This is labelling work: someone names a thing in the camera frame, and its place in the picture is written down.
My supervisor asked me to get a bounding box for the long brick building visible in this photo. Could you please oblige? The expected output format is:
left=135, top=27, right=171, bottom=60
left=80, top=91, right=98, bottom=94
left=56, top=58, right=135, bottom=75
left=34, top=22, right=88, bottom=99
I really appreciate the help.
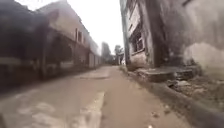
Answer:
left=0, top=0, right=103, bottom=88

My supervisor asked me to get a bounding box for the stone kerb strip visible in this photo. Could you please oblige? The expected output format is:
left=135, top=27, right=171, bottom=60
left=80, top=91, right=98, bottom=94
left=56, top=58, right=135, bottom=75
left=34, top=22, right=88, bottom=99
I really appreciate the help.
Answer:
left=119, top=65, right=224, bottom=128

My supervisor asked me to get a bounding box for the dark tree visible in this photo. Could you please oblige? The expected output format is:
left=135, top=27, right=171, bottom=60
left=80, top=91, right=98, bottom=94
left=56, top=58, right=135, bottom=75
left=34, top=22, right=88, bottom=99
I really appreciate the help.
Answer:
left=100, top=41, right=113, bottom=65
left=113, top=44, right=125, bottom=66

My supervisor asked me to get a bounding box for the concrete slab step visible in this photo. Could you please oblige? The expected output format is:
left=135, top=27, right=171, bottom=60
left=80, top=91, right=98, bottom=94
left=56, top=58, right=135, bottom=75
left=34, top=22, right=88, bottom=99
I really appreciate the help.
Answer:
left=134, top=65, right=203, bottom=84

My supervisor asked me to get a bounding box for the weathered grey concrete building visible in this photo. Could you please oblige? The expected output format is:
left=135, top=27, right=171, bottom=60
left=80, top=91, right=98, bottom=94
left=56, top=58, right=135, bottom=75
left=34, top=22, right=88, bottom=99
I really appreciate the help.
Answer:
left=124, top=0, right=224, bottom=79

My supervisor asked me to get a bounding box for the grey pole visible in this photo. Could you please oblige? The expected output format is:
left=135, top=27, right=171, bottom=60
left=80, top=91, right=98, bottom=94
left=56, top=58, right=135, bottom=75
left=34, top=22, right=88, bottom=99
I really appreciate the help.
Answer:
left=119, top=0, right=132, bottom=67

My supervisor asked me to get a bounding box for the rubble strewn ground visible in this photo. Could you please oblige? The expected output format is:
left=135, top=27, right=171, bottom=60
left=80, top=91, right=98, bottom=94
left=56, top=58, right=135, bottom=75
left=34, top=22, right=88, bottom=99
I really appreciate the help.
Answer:
left=165, top=74, right=224, bottom=113

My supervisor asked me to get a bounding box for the brown dirt road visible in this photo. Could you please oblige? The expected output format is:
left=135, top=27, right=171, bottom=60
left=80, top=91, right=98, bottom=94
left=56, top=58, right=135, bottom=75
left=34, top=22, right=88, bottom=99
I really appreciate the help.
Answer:
left=0, top=64, right=198, bottom=128

